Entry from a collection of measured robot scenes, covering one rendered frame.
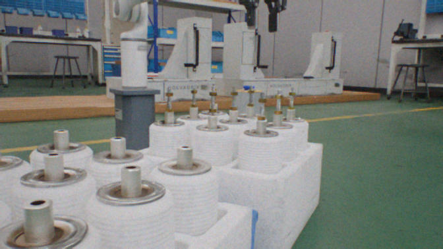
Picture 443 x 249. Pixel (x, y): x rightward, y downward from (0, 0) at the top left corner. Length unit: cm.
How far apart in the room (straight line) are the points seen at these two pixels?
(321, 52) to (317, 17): 279
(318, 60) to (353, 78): 224
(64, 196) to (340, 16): 665
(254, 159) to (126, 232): 42
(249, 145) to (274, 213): 14
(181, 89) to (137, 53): 182
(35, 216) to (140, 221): 11
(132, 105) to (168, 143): 50
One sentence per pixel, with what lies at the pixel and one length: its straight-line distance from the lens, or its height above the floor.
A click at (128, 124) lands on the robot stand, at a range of 135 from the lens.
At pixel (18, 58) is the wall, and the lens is 916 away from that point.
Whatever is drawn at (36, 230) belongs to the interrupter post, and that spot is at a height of 26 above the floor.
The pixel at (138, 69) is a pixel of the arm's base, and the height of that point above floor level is 37.
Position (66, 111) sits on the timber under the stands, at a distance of 276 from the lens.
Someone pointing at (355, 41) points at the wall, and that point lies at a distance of 671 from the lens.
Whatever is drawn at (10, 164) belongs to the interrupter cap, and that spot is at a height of 25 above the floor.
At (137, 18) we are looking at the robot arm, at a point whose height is 55.
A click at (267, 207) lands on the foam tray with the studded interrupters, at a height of 12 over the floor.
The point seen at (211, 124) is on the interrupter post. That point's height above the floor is 26.
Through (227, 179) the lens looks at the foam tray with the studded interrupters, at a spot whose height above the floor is 16.
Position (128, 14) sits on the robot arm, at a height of 56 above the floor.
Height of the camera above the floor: 40
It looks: 10 degrees down
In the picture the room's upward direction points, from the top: 1 degrees clockwise
